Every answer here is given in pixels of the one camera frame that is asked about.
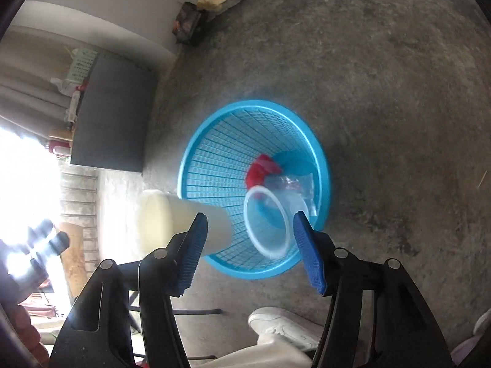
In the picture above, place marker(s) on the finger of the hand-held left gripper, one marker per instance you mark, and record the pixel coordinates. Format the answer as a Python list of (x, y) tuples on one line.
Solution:
[(55, 243)]

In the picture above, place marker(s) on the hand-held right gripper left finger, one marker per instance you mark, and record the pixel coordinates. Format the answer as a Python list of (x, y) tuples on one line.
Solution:
[(190, 255)]

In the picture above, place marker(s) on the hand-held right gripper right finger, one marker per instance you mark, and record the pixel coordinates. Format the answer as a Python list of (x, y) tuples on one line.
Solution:
[(311, 257)]

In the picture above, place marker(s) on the clear plastic cup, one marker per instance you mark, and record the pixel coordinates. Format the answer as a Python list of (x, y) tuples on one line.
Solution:
[(268, 218)]

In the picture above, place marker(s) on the blue plastic mesh basket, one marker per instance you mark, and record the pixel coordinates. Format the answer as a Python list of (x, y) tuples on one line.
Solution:
[(214, 153)]

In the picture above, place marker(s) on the person's left hand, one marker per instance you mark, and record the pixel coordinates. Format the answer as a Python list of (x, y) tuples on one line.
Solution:
[(23, 333)]

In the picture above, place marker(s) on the wooden board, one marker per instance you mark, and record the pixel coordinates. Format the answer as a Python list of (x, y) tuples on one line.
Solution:
[(78, 260)]

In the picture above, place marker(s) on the cream plastic cylinder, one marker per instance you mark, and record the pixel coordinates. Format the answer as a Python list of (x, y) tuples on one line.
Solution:
[(168, 218)]

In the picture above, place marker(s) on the black metal chair leg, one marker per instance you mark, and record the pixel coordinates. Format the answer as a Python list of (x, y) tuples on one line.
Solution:
[(191, 311)]

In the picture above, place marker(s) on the clear plastic bag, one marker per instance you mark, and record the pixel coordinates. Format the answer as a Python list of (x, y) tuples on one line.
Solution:
[(297, 186)]

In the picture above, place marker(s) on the white sneaker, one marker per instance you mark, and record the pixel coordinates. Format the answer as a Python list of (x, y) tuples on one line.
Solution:
[(284, 326)]

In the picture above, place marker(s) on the red crumpled wrapper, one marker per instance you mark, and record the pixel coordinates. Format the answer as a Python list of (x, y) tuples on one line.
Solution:
[(260, 170)]

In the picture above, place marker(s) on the dark grey cabinet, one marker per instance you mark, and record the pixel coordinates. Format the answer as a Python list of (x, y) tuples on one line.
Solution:
[(115, 115)]

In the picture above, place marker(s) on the beige curtain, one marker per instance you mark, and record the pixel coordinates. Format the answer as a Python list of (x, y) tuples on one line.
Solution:
[(27, 92)]

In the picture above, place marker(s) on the small pale storage basket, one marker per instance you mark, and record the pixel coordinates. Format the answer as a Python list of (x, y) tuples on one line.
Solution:
[(79, 65)]

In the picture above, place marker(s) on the pink slipper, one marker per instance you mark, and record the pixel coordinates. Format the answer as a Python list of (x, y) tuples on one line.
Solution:
[(473, 345)]

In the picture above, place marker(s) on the dark snack bag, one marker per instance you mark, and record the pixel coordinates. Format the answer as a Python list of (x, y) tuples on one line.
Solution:
[(188, 23)]

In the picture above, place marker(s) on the yellow sponge-like packet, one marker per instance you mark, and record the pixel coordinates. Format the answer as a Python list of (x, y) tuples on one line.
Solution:
[(211, 0)]

